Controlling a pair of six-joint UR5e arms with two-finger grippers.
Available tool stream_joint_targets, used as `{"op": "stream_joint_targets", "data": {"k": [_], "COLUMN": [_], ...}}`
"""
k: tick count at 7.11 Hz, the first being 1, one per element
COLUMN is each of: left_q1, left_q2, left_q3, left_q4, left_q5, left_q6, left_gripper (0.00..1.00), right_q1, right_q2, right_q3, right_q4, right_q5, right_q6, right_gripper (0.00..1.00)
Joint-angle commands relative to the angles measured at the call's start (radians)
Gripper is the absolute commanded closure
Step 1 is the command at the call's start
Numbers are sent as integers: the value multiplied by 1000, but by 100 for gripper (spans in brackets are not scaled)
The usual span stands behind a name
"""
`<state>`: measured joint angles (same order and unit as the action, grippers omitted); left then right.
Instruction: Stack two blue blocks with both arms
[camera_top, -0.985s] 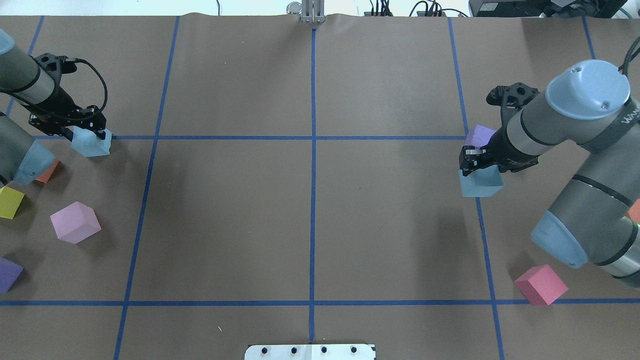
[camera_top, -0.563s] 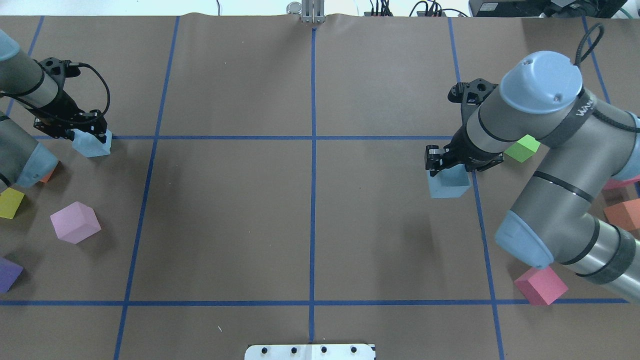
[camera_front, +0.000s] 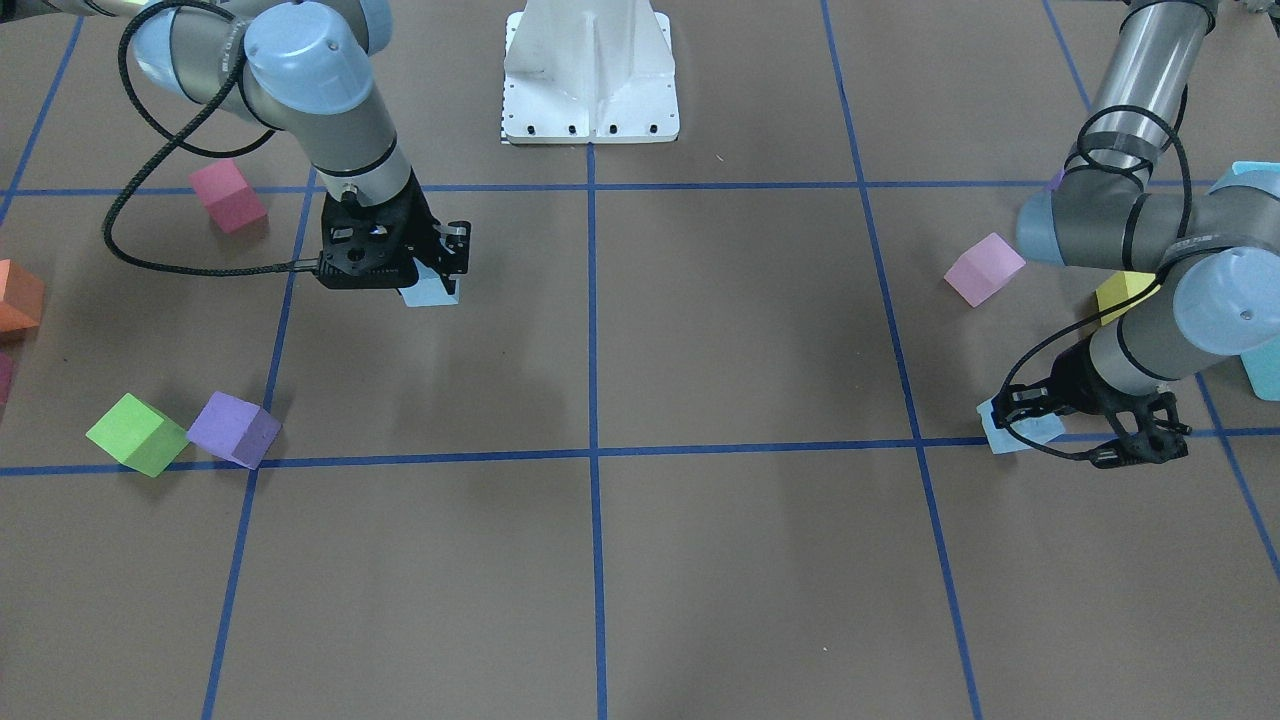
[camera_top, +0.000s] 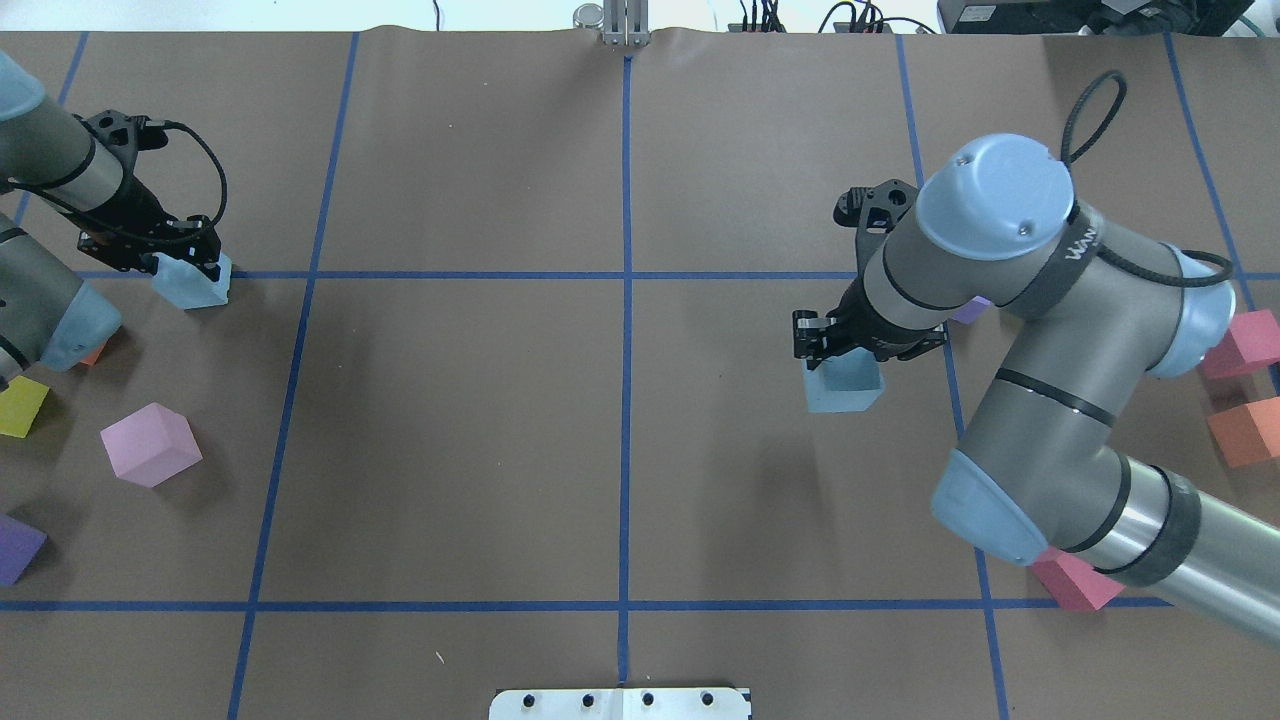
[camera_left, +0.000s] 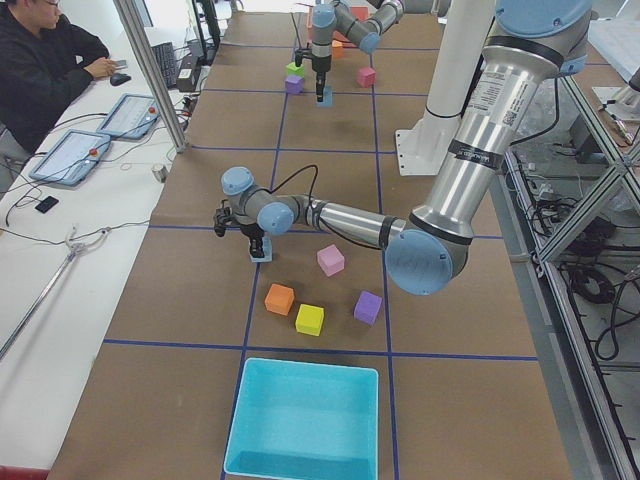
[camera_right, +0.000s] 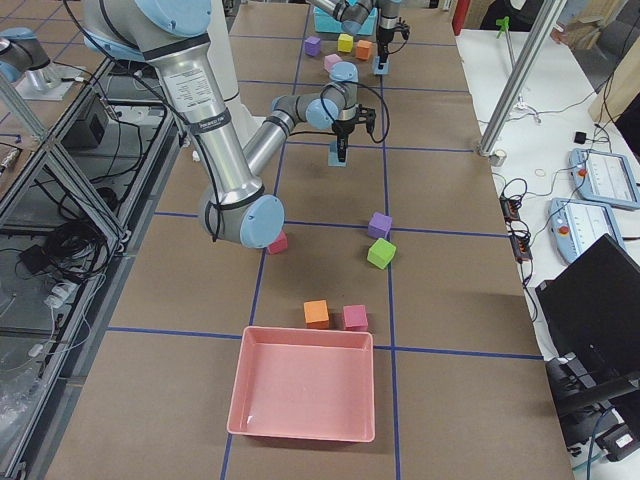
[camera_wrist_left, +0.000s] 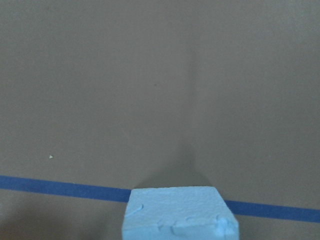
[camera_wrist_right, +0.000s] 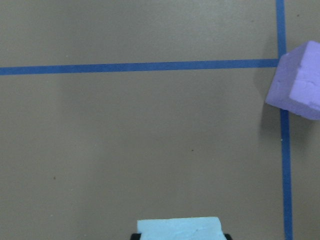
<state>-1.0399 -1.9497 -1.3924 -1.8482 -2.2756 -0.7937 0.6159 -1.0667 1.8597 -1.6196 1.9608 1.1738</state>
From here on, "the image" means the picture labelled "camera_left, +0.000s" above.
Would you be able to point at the far purple foam block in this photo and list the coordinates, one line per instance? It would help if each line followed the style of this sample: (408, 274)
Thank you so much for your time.
(294, 84)

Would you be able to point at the seated person black jacket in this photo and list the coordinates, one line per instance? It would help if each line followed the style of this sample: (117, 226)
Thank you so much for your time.
(47, 62)

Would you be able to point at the black keyboard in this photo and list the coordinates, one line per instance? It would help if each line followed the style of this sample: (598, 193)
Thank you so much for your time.
(166, 60)

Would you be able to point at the green foam block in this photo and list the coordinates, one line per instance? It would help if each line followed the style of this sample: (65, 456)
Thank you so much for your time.
(292, 69)

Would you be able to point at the far teach pendant tablet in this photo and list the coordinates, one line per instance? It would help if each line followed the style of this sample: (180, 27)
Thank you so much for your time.
(131, 118)

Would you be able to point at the far magenta foam block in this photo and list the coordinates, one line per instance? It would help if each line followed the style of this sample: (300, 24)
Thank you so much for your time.
(366, 77)

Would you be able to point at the near teach pendant tablet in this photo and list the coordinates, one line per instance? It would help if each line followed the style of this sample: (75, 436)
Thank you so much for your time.
(72, 158)

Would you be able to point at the black smartphone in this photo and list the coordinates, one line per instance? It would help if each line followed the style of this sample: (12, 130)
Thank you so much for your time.
(46, 204)

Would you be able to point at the small metal cylinder weight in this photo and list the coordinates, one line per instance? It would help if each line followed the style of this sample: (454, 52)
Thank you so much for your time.
(160, 172)

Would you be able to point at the cyan plastic bin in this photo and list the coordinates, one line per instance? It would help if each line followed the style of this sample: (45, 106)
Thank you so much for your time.
(299, 420)

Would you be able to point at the aluminium frame post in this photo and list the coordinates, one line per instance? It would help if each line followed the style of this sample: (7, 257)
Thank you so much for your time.
(136, 34)

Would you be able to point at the yellow foam block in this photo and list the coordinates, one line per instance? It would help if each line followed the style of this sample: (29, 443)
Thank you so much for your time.
(309, 319)

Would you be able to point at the metal reacher grabber tool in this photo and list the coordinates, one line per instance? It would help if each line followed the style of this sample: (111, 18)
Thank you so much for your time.
(75, 249)

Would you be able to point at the red plastic bin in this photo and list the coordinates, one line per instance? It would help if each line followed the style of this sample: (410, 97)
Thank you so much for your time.
(360, 12)

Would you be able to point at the near orange foam block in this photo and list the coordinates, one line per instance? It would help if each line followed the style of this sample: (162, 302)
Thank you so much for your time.
(279, 299)

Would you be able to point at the black computer mouse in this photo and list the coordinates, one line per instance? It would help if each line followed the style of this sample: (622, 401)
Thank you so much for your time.
(118, 79)

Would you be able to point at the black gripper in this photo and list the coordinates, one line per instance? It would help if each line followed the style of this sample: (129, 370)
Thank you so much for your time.
(252, 233)
(320, 66)

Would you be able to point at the light blue foam block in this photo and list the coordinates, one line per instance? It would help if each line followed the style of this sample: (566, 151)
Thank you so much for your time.
(328, 99)
(260, 250)

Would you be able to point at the near purple foam block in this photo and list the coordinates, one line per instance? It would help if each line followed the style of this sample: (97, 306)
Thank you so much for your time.
(367, 307)

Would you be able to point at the purple foam block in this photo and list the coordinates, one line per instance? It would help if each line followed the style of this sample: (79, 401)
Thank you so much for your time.
(294, 84)
(367, 307)

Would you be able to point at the near light pink foam block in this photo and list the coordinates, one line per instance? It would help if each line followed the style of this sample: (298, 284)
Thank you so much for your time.
(330, 260)

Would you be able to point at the teach pendant tablet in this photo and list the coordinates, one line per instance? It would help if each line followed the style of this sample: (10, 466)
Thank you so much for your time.
(131, 118)
(72, 158)

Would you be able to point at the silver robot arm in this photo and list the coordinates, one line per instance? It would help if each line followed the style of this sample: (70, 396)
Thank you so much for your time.
(328, 17)
(493, 57)

